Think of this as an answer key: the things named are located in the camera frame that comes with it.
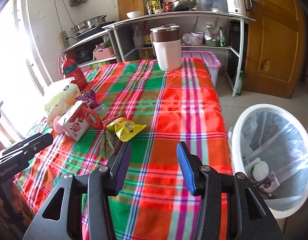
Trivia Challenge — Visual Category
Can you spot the green grey snack wrapper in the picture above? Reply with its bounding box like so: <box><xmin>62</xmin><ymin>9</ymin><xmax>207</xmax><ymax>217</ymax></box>
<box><xmin>100</xmin><ymin>128</ymin><xmax>116</xmax><ymax>160</ymax></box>

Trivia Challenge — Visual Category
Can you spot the purple milk carton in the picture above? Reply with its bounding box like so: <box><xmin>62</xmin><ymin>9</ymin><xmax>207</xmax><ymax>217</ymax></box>
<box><xmin>258</xmin><ymin>171</ymin><xmax>280</xmax><ymax>193</ymax></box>

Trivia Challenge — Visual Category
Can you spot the white yogurt cup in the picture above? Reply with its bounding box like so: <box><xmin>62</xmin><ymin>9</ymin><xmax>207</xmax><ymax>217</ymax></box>
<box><xmin>251</xmin><ymin>161</ymin><xmax>269</xmax><ymax>181</ymax></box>

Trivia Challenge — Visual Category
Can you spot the yellow snack wrapper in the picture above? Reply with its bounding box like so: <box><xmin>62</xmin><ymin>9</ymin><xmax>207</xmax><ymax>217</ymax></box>
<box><xmin>106</xmin><ymin>118</ymin><xmax>146</xmax><ymax>142</ymax></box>

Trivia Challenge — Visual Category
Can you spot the red lid jelly cup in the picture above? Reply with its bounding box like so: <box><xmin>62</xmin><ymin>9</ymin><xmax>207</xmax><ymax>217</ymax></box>
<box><xmin>85</xmin><ymin>104</ymin><xmax>108</xmax><ymax>129</ymax></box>

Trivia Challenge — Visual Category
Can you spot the pink strawberry milk carton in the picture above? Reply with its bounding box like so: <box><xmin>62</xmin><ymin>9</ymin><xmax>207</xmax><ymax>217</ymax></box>
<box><xmin>57</xmin><ymin>101</ymin><xmax>90</xmax><ymax>141</ymax></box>

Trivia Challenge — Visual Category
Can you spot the purple plum snack bag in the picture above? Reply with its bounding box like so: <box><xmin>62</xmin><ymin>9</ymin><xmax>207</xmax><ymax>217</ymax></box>
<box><xmin>76</xmin><ymin>89</ymin><xmax>99</xmax><ymax>109</ymax></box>

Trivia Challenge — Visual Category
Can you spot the white trash bin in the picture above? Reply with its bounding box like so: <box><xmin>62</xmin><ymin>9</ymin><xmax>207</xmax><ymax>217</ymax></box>
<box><xmin>228</xmin><ymin>103</ymin><xmax>308</xmax><ymax>219</ymax></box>

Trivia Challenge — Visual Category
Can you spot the tissue pack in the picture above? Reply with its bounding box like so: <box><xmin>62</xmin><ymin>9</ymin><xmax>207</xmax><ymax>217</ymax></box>
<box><xmin>43</xmin><ymin>77</ymin><xmax>81</xmax><ymax>117</ymax></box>

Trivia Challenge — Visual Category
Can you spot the red water bottle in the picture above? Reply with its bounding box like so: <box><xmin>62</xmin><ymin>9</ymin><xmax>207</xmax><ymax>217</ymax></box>
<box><xmin>58</xmin><ymin>54</ymin><xmax>88</xmax><ymax>91</ymax></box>

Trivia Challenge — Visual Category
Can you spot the plaid tablecloth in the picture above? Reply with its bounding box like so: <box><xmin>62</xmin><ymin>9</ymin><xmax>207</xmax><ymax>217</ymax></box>
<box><xmin>15</xmin><ymin>59</ymin><xmax>231</xmax><ymax>239</ymax></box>

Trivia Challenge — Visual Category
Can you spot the pink basket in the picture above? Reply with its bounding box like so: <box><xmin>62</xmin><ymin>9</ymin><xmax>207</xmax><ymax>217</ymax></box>
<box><xmin>93</xmin><ymin>46</ymin><xmax>115</xmax><ymax>60</ymax></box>

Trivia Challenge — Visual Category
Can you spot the power strip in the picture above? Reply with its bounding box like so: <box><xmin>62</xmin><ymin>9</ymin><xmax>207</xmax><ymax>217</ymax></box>
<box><xmin>59</xmin><ymin>31</ymin><xmax>70</xmax><ymax>50</ymax></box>

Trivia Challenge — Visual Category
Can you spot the green glass bottle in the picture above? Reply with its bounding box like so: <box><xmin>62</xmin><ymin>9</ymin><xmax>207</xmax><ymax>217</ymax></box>
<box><xmin>236</xmin><ymin>70</ymin><xmax>244</xmax><ymax>95</ymax></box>

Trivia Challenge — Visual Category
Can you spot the steel steamer pot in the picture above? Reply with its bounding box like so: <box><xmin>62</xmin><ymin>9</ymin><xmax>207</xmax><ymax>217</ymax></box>
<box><xmin>72</xmin><ymin>15</ymin><xmax>107</xmax><ymax>35</ymax></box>

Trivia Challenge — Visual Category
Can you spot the white brown pitcher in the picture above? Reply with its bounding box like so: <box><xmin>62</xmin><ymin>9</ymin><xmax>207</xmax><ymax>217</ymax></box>
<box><xmin>150</xmin><ymin>25</ymin><xmax>182</xmax><ymax>72</ymax></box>

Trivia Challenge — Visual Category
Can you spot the pink lid storage bin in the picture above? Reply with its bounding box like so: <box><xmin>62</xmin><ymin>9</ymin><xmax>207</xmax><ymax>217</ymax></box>
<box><xmin>182</xmin><ymin>51</ymin><xmax>221</xmax><ymax>87</ymax></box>

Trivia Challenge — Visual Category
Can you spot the white bowl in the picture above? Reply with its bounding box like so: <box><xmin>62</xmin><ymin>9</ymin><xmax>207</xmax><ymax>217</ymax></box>
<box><xmin>126</xmin><ymin>10</ymin><xmax>141</xmax><ymax>19</ymax></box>

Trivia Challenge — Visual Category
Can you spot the wooden door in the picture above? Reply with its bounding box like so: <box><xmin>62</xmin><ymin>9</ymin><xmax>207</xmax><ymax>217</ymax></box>
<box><xmin>243</xmin><ymin>0</ymin><xmax>306</xmax><ymax>99</ymax></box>

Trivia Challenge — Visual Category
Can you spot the wooden cutting board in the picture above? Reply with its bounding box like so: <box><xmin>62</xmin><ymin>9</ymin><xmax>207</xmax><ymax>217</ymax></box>
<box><xmin>117</xmin><ymin>0</ymin><xmax>145</xmax><ymax>21</ymax></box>

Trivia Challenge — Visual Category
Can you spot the green label sauce bottle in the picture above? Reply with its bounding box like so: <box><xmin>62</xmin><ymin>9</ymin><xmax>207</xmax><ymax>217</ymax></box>
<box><xmin>151</xmin><ymin>0</ymin><xmax>160</xmax><ymax>14</ymax></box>

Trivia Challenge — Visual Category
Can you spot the white metal shelf rack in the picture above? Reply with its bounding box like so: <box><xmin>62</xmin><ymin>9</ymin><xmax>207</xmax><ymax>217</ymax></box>
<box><xmin>61</xmin><ymin>11</ymin><xmax>256</xmax><ymax>98</ymax></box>

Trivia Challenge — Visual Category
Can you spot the dark soy sauce bottle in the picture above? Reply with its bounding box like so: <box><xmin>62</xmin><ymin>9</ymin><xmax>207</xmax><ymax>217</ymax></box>
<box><xmin>158</xmin><ymin>0</ymin><xmax>164</xmax><ymax>9</ymax></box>

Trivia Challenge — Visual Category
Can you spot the frying pan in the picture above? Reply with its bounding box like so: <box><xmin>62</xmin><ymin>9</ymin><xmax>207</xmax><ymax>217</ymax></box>
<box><xmin>170</xmin><ymin>0</ymin><xmax>197</xmax><ymax>12</ymax></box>

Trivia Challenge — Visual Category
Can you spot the clear storage box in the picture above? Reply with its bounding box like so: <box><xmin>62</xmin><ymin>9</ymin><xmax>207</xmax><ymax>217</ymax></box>
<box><xmin>196</xmin><ymin>0</ymin><xmax>228</xmax><ymax>14</ymax></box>

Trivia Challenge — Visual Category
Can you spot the white electric kettle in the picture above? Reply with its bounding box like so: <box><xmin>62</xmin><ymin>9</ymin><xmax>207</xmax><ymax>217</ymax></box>
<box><xmin>227</xmin><ymin>0</ymin><xmax>254</xmax><ymax>16</ymax></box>

